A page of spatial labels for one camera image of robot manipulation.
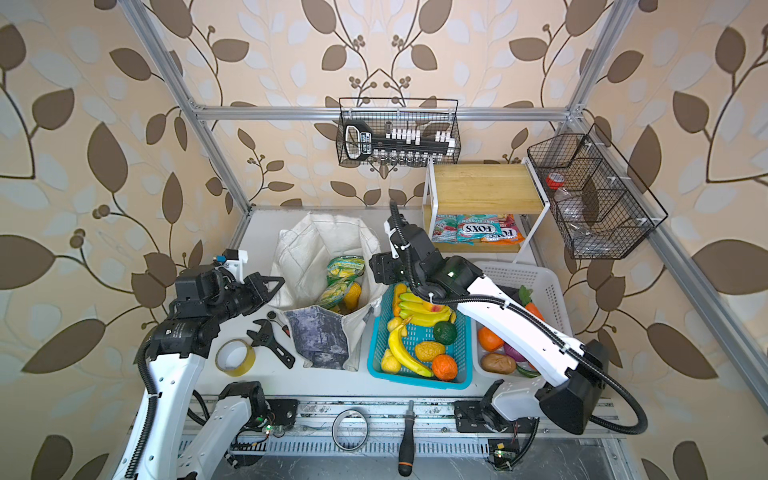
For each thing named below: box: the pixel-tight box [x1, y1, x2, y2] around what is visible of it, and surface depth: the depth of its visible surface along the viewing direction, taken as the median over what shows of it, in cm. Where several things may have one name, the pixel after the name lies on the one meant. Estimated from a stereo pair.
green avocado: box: [433, 320, 457, 345], surface depth 84 cm
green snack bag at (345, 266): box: [326, 255, 365, 279], surface depth 93 cm
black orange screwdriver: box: [398, 400, 415, 477], surface depth 70 cm
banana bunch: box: [393, 284, 457, 328], surface depth 89 cm
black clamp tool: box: [246, 318, 296, 369], surface depth 88 cm
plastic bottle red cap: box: [546, 172, 565, 191], surface depth 83 cm
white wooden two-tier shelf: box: [428, 157, 551, 264], surface depth 82 cm
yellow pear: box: [344, 282, 363, 311], surface depth 93 cm
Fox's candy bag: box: [431, 214, 525, 245], surface depth 90 cm
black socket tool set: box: [344, 120, 456, 161], surface depth 86 cm
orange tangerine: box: [432, 354, 459, 382], surface depth 78 cm
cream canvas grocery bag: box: [271, 214, 387, 371], surface depth 80 cm
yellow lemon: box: [387, 316, 405, 332], surface depth 87 cm
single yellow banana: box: [388, 317, 434, 377], surface depth 80 cm
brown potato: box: [481, 353, 517, 375], surface depth 79 cm
